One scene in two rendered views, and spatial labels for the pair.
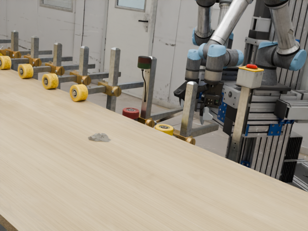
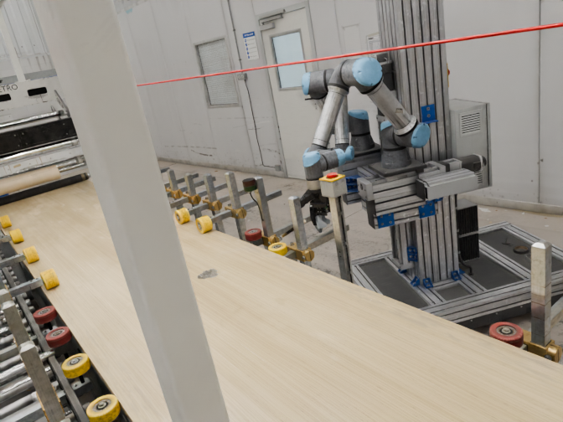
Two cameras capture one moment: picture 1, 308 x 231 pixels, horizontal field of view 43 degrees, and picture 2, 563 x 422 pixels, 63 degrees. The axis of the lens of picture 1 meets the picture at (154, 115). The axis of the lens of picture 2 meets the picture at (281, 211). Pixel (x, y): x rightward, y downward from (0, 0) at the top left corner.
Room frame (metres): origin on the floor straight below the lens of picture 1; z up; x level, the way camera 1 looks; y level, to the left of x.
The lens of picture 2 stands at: (-0.15, -0.56, 1.70)
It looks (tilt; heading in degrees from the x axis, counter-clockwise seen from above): 19 degrees down; 15
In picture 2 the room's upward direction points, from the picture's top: 11 degrees counter-clockwise
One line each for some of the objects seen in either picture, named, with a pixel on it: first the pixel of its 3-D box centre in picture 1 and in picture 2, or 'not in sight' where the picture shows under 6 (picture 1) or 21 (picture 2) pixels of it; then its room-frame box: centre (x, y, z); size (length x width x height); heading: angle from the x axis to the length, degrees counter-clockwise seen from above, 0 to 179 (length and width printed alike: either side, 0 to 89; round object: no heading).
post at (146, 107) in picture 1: (146, 106); (266, 223); (1.82, 0.04, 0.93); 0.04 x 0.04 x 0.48; 49
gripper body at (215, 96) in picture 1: (211, 93); (319, 201); (1.73, -0.25, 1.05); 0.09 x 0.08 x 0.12; 70
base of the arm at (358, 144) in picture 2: not in sight; (361, 140); (2.66, -0.40, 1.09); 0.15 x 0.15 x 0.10
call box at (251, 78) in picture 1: (249, 77); (333, 186); (1.49, -0.34, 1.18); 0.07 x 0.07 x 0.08; 49
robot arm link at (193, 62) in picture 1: (194, 60); not in sight; (2.14, -0.18, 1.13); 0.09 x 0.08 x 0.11; 171
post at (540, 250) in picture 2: not in sight; (540, 322); (1.00, -0.90, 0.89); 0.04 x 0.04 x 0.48; 49
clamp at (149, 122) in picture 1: (140, 121); (266, 239); (1.84, 0.06, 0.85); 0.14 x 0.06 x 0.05; 49
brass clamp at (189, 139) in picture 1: (180, 139); (300, 252); (1.67, -0.13, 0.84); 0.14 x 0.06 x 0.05; 49
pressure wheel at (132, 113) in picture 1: (129, 120); (255, 241); (1.80, 0.11, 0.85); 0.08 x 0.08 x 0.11
